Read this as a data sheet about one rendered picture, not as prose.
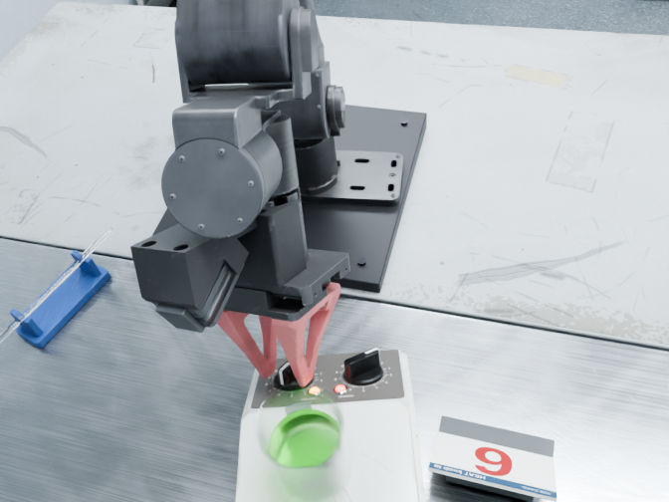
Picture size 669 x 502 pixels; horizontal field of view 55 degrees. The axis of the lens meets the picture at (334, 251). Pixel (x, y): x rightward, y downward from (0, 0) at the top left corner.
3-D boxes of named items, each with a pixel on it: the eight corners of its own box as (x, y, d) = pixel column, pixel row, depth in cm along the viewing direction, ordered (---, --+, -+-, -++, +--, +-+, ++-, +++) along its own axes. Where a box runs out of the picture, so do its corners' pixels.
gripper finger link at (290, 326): (309, 413, 46) (292, 295, 42) (229, 394, 49) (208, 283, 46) (351, 366, 51) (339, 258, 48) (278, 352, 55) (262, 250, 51)
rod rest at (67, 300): (90, 264, 68) (76, 242, 65) (112, 276, 66) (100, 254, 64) (18, 336, 63) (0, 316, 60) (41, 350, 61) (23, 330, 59)
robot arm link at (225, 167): (299, 238, 35) (284, 7, 31) (150, 239, 36) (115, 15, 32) (325, 183, 46) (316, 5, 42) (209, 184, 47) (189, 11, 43)
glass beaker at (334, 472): (259, 468, 43) (232, 417, 37) (319, 415, 45) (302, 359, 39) (317, 536, 40) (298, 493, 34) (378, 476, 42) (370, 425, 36)
